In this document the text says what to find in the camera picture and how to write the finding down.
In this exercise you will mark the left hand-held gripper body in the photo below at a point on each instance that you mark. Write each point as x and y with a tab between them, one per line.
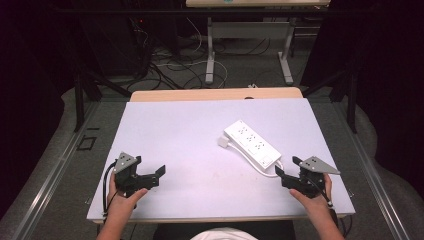
126	178

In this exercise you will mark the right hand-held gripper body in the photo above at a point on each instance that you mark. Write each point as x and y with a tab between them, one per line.
308	183

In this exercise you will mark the white power strip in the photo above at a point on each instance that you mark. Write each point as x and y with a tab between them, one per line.
251	143

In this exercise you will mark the white plug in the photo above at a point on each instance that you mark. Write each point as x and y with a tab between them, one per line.
223	141

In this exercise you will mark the person's right hand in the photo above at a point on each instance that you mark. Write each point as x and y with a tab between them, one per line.
316	203

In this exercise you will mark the person's left hand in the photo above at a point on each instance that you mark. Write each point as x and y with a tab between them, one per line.
121	205

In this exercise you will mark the white table board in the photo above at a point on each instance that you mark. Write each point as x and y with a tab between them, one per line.
186	140

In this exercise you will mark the person's dark clothing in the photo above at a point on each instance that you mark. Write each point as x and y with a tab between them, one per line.
173	231

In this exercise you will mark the black metal stand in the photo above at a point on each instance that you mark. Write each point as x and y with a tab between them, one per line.
351	100
79	100

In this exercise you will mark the person's white shirt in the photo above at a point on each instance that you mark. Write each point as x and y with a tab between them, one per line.
223	235

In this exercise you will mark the dark equipment cabinet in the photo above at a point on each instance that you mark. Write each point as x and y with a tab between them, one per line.
110	43

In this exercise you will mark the dark curtain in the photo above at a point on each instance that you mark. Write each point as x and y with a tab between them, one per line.
30	100
393	83

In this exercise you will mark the white-framed desk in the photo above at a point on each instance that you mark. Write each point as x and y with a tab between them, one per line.
210	50

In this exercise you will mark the black horizontal bar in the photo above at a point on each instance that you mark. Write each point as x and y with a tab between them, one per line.
133	11

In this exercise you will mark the metal floor rail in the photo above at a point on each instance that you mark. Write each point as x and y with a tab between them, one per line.
376	186
50	186

